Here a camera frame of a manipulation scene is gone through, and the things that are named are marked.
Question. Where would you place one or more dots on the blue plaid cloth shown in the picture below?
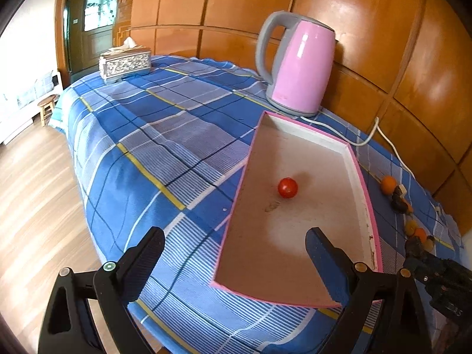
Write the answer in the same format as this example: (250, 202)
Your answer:
(147, 136)

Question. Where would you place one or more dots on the large orange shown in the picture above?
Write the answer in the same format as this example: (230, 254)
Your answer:
(388, 185)

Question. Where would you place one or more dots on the pink shallow tray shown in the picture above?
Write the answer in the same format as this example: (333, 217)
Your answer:
(295, 236)

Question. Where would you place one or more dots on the dark wooden glass door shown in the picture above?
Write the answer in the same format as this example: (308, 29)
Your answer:
(99, 37)

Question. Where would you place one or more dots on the pink electric kettle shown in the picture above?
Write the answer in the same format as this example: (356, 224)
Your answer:
(298, 66)

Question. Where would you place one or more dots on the small tan fruit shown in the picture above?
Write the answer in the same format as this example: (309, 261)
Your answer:
(430, 241)

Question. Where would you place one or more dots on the small translucent scrap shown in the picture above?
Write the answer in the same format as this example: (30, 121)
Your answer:
(273, 207)

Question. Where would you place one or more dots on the red tomato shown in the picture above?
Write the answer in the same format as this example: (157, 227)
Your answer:
(287, 187)

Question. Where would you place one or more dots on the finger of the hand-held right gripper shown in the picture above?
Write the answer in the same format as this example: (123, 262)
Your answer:
(416, 260)

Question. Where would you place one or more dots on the dark lumpy fruit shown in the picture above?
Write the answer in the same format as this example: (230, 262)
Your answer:
(399, 205)

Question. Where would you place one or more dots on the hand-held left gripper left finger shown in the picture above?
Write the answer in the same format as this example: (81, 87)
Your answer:
(147, 258)

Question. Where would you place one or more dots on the white tissue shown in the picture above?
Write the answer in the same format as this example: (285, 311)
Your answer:
(130, 43)

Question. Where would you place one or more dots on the ornate silver tissue box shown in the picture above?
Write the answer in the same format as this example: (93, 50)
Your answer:
(125, 64)

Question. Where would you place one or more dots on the small yellow fruit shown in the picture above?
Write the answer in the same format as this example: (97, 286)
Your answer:
(411, 225)

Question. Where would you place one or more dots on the small wooden stool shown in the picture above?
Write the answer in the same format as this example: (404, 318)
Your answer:
(47, 104)

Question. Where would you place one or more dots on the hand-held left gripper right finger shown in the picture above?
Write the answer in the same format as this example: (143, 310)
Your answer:
(324, 261)

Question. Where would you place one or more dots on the white furniture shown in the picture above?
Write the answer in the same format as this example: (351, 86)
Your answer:
(18, 110)

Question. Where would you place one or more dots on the small orange fruit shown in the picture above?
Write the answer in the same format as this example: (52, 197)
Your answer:
(420, 233)

